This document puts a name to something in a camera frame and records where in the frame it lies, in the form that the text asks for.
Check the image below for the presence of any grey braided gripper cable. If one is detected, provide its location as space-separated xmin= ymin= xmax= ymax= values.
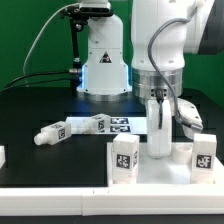
xmin=147 ymin=4 xmax=203 ymax=131

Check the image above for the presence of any black cable lower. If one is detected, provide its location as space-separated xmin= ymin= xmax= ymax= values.
xmin=0 ymin=77 xmax=73 ymax=93

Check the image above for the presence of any white fence wall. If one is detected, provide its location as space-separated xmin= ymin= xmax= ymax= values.
xmin=0 ymin=146 xmax=5 ymax=169
xmin=0 ymin=185 xmax=224 ymax=216

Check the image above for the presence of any grey camera cable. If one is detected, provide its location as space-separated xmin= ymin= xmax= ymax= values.
xmin=22 ymin=3 xmax=79 ymax=88

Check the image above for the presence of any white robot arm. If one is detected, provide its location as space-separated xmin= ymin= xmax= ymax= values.
xmin=78 ymin=0 xmax=224 ymax=158

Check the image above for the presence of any white left fence wall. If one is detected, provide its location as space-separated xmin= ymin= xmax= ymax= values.
xmin=0 ymin=146 xmax=5 ymax=169

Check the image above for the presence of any white sheet with markers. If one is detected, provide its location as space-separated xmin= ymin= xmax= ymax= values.
xmin=66 ymin=116 xmax=147 ymax=134

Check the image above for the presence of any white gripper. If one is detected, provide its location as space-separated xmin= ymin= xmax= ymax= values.
xmin=145 ymin=98 xmax=203 ymax=158

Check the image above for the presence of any black cable upper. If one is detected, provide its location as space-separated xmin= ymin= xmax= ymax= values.
xmin=6 ymin=70 xmax=83 ymax=88

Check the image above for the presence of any white front fence wall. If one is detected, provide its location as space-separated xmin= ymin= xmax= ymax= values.
xmin=0 ymin=185 xmax=224 ymax=216

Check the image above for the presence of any black cable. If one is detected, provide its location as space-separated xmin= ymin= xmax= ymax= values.
xmin=0 ymin=77 xmax=73 ymax=93
xmin=6 ymin=70 xmax=83 ymax=88

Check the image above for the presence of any black camera on stand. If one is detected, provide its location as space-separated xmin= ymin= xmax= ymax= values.
xmin=60 ymin=0 xmax=113 ymax=19

